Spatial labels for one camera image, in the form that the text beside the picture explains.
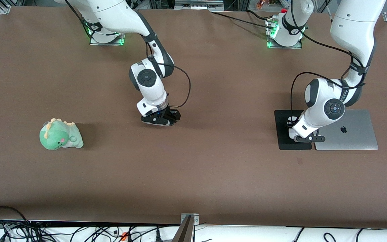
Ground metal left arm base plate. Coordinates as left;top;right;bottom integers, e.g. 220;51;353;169
266;17;303;49

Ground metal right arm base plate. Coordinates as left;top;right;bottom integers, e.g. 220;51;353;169
89;32;126;46

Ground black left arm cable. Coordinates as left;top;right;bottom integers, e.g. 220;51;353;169
289;0;370;118

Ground green dinosaur plush toy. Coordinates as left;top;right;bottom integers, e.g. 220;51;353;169
39;118;84;151

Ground black mouse pad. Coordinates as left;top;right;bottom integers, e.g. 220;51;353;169
274;110;312;151

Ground silver laptop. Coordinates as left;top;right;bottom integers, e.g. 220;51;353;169
309;109;379;151

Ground grey metal box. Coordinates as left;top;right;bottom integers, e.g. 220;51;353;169
174;0;225;10

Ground black cable on table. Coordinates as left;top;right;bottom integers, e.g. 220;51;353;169
210;11;269;29

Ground aluminium table edge bracket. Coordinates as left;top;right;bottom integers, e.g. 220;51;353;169
172;213;200;242

